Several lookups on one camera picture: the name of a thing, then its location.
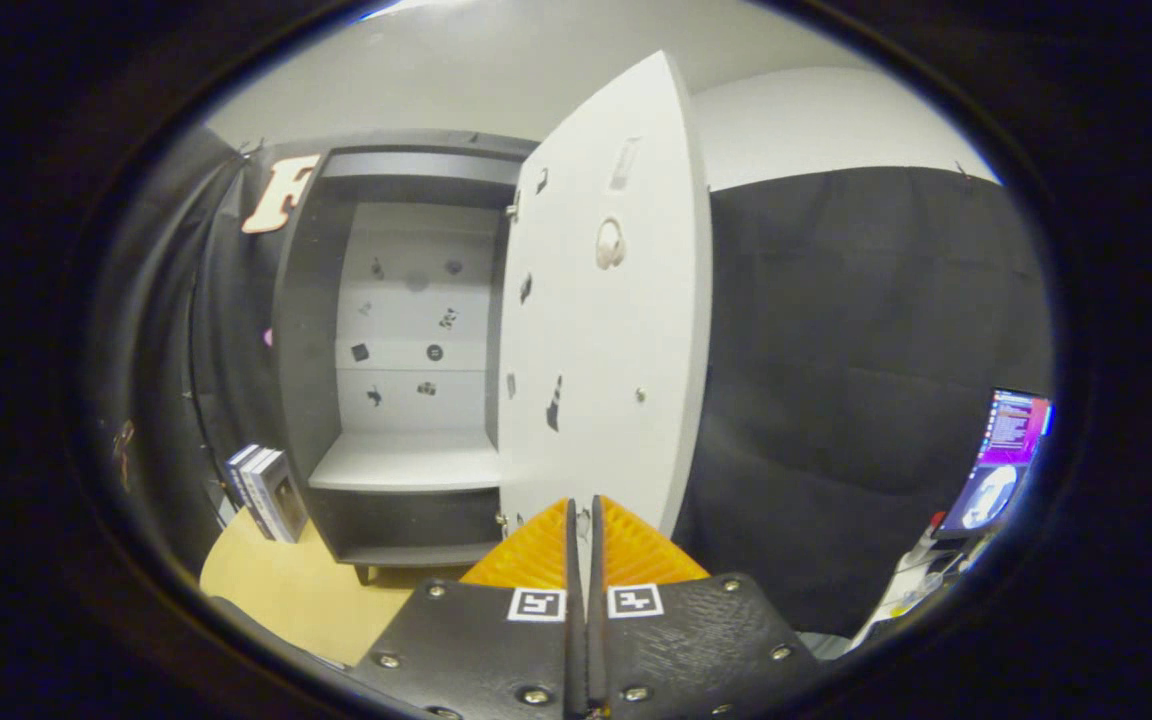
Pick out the grey cabinet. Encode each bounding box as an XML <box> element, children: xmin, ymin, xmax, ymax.
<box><xmin>271</xmin><ymin>128</ymin><xmax>537</xmax><ymax>586</ymax></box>

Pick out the white cabinet door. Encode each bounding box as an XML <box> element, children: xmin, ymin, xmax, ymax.
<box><xmin>496</xmin><ymin>50</ymin><xmax>715</xmax><ymax>541</ymax></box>

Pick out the white cabinet shelf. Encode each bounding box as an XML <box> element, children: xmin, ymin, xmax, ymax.
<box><xmin>308</xmin><ymin>430</ymin><xmax>502</xmax><ymax>493</ymax></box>

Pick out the open laptop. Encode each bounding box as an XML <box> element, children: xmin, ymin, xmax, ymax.
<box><xmin>936</xmin><ymin>388</ymin><xmax>1054</xmax><ymax>541</ymax></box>

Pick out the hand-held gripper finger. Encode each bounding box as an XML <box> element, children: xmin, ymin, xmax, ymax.
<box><xmin>341</xmin><ymin>498</ymin><xmax>587</xmax><ymax>720</ymax></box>
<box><xmin>586</xmin><ymin>495</ymin><xmax>827</xmax><ymax>720</ymax></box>

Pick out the black backdrop cloth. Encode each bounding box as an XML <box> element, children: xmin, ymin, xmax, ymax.
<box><xmin>86</xmin><ymin>125</ymin><xmax>1057</xmax><ymax>641</ymax></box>

